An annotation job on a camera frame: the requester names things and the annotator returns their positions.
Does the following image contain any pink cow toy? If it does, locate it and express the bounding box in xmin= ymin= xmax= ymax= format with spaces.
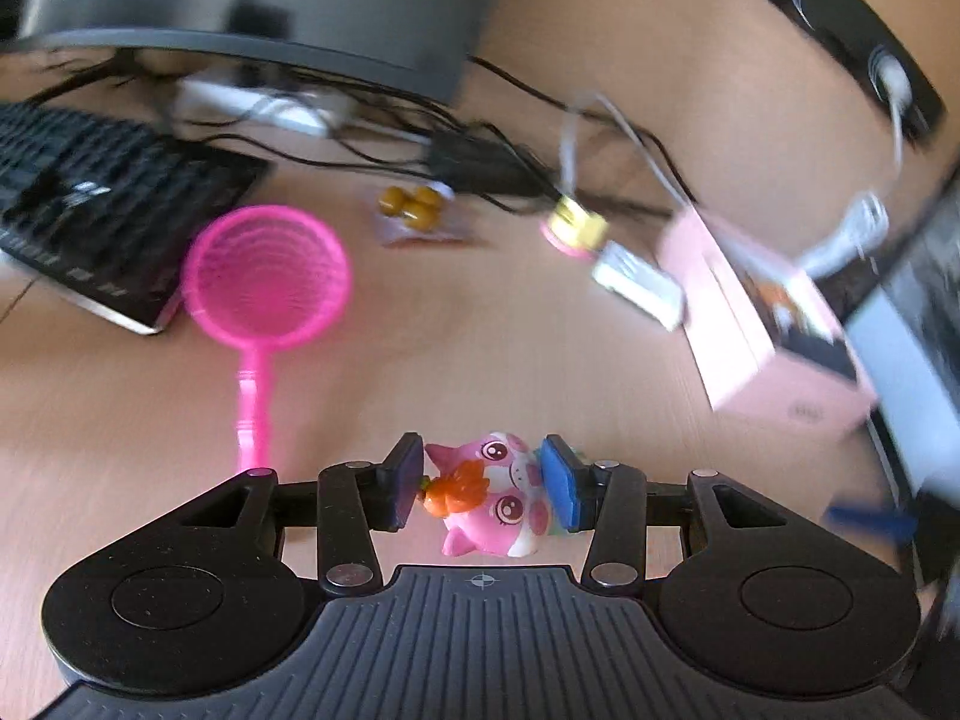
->
xmin=420 ymin=433 xmax=553 ymax=559

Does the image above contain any pink plastic basket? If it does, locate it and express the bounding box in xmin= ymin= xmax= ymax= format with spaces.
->
xmin=181 ymin=205 xmax=352 ymax=473

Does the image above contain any yellow pink stamp toy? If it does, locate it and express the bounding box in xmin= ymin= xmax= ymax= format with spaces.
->
xmin=540 ymin=195 xmax=608 ymax=259

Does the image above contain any yellow balls snack packet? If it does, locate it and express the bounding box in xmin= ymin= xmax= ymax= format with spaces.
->
xmin=373 ymin=182 xmax=478 ymax=247

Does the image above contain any pink cardboard box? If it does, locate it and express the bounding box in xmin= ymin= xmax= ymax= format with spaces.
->
xmin=658 ymin=208 xmax=877 ymax=440

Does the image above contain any right black monitor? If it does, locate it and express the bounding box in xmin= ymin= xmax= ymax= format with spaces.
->
xmin=846 ymin=188 xmax=958 ymax=504

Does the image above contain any black power adapter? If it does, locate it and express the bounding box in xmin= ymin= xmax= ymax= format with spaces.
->
xmin=425 ymin=132 xmax=558 ymax=199

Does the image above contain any black keyboard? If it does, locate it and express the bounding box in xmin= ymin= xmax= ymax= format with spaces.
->
xmin=2 ymin=103 xmax=270 ymax=335

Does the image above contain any grey looped cable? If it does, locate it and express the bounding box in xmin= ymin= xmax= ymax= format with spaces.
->
xmin=558 ymin=92 xmax=700 ymax=220

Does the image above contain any grey cable bundle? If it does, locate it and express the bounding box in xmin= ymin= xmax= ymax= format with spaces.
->
xmin=794 ymin=191 xmax=893 ymax=280

